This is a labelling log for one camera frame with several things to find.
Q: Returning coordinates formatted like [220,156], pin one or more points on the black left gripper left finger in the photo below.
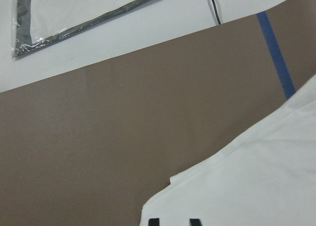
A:
[154,222]

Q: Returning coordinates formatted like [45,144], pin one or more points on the plastic-wrapped dark garment package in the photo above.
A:
[37,24]

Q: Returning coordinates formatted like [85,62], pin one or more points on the white long-sleeve printed shirt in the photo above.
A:
[264,177]

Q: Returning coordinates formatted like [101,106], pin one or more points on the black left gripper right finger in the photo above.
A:
[195,222]

